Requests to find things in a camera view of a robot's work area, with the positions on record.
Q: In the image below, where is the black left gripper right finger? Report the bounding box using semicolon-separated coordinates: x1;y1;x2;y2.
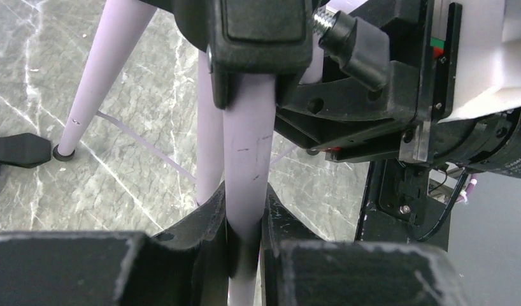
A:
260;188;467;305

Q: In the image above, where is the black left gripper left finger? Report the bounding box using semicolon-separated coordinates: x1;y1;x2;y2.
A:
0;186;228;305

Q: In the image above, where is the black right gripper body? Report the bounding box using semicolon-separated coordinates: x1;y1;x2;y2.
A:
275;1;521;179

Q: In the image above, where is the lilac music stand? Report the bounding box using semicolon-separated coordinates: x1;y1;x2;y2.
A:
52;0;392;306

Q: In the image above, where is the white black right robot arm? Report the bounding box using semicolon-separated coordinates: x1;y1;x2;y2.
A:
275;1;521;246

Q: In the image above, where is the black microphone stand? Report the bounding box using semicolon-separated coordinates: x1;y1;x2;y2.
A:
0;133;52;169

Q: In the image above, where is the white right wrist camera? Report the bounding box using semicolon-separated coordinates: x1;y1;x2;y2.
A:
445;0;521;122

